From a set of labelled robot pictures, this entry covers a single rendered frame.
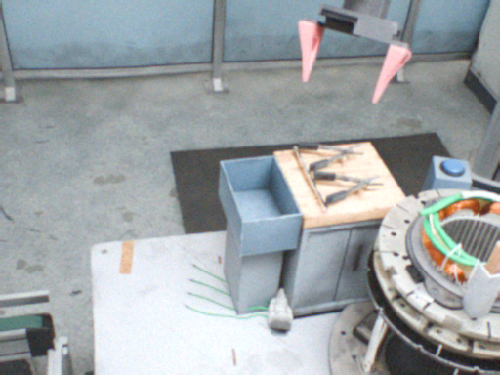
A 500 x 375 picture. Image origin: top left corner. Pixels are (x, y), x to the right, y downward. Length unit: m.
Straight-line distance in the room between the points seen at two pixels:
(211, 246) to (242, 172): 0.26
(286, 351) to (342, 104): 2.27
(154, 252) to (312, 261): 0.38
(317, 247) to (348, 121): 2.13
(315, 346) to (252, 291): 0.16
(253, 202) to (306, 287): 0.19
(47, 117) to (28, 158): 0.31
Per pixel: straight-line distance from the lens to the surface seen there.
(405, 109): 3.48
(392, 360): 1.33
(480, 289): 0.97
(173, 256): 1.44
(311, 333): 1.33
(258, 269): 1.24
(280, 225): 1.14
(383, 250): 1.06
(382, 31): 0.84
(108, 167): 2.91
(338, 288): 1.32
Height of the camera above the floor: 1.83
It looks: 41 degrees down
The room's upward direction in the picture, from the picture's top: 6 degrees clockwise
